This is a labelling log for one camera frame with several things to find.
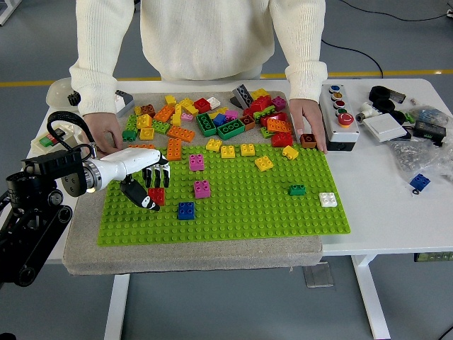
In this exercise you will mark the green plastic clip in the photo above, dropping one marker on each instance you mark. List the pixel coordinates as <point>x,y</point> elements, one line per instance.
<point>409,117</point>

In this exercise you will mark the white plastic bowl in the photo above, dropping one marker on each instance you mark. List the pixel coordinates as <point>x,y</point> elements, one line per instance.
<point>58,90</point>

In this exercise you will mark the small yellow brick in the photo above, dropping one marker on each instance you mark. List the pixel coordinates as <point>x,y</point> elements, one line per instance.
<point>137,110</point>

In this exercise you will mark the lime green brick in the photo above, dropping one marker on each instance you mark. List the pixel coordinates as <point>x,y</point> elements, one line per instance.
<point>131,122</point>
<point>161,126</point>
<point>263,114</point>
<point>265,132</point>

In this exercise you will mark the white building brick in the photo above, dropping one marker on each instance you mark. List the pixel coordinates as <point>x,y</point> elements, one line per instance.
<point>213,102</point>
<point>328,199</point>

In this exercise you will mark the person's left forearm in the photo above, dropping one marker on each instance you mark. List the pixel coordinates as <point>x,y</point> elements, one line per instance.
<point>306,78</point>

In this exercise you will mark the upturned yellow brick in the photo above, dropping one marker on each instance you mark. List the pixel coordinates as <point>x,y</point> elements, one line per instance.
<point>147,132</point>

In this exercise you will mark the orange building brick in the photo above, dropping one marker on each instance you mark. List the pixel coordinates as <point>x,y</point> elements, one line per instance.
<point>174,148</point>
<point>164,113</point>
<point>279,125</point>

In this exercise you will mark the yellow building brick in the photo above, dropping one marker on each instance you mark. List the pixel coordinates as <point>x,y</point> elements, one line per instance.
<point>144,121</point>
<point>192,110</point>
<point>260,93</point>
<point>228,151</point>
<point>247,149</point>
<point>213,144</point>
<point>217,111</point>
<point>290,152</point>
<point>176,118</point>
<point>263,163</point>
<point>170,100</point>
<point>184,103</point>

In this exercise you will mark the upturned brown brick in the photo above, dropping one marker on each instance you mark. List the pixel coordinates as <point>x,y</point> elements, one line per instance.
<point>247,122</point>

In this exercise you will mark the small dark green brick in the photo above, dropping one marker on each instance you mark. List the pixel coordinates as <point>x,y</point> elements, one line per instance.
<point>296,190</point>

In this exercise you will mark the small pink brick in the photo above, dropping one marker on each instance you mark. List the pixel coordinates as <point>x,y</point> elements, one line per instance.
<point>187,117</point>

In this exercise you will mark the white table leg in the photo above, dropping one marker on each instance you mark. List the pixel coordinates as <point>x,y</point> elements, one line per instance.
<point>117,308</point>
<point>371,301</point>

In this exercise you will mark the grey-brown mat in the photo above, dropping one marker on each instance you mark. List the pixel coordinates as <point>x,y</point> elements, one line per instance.
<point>212,256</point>

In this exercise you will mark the person's right hand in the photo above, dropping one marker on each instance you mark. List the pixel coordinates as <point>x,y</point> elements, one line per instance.
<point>104,129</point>

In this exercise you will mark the upturned red brick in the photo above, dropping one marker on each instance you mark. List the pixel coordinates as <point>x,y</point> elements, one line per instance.
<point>202,105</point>

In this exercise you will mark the person's right forearm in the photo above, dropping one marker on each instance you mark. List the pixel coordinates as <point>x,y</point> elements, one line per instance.
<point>93,78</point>

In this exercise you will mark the table height controller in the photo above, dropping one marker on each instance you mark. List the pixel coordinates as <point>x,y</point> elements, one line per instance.
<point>433,256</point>

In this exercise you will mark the white furniture frame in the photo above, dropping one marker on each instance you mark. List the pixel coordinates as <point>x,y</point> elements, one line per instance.
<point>6,14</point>

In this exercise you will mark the black gear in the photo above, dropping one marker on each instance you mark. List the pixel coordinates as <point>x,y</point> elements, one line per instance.
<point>73,98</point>

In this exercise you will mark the upturned dark green brick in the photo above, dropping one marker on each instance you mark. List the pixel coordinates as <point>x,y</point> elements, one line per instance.
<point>231,128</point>
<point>206,124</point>

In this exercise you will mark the tall white brick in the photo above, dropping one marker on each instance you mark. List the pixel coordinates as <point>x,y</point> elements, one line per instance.
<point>119,103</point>

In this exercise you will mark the white red-green switch box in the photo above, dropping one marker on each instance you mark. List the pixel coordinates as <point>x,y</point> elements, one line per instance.
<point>44,140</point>

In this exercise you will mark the white push-button control box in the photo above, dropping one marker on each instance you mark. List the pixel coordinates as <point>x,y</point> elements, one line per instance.
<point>339,124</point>

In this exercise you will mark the clear bag of screws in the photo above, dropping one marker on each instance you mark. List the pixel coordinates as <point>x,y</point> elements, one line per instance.
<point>417,156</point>

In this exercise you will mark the black power adapter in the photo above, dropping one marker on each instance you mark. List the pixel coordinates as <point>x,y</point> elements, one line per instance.
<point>430,129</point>

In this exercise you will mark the black tape roll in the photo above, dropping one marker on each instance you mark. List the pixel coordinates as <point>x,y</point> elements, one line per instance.
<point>378,93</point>
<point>384,105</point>
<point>398,117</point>

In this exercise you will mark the small dark block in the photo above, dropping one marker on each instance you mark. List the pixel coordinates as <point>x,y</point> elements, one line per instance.
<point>398,96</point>

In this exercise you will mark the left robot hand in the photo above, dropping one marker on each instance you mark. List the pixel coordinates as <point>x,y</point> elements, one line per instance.
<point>134,161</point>

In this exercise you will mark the blue building brick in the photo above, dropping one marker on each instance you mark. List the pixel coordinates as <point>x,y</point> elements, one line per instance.
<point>420,180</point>
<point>219,120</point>
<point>186,210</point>

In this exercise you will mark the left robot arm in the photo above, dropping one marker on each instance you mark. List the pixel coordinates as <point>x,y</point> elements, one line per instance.
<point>49,166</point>

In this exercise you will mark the person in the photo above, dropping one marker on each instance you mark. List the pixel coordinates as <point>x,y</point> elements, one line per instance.
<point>209,35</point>

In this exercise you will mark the orange eight-stud brick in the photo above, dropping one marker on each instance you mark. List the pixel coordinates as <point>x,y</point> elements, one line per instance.
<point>141,145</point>

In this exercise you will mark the green studded baseplate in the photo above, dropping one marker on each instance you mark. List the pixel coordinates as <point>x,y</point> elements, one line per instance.
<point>247,216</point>

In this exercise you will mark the person's left hand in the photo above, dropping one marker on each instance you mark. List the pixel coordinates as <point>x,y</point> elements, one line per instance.
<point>309,115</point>

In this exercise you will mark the grey long brick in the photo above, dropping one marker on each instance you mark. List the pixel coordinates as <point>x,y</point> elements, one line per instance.
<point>243,93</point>

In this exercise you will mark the brown building brick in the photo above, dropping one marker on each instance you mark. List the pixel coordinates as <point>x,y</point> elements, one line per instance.
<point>308,140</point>
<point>148,110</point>

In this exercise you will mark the grey building brick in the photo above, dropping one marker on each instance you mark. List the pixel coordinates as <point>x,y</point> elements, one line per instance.
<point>128,102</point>

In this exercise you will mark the long orange brick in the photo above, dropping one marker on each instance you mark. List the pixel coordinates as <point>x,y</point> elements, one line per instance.
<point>181,134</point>

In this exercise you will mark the white pipe fitting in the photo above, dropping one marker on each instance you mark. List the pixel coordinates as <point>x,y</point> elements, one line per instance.
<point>366,110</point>

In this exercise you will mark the pink building brick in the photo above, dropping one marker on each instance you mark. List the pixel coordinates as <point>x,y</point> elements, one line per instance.
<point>202,188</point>
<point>231,114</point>
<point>279,102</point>
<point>196,162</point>

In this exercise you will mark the clear bag with blue parts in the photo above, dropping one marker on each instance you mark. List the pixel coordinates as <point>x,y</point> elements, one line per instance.
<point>430,114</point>

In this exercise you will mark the red building brick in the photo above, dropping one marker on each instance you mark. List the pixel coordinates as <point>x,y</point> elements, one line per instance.
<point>261,103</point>
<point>276,117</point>
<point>282,139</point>
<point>158,195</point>

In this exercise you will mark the white wall switch plate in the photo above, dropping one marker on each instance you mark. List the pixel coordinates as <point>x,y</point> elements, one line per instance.
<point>384,127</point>

